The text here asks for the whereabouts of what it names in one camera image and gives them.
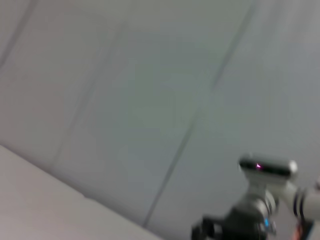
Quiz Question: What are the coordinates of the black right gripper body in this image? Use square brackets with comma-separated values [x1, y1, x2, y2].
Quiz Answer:
[191, 208, 270, 240]

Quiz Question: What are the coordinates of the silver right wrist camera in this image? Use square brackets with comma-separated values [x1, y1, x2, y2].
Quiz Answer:
[237, 152, 300, 187]

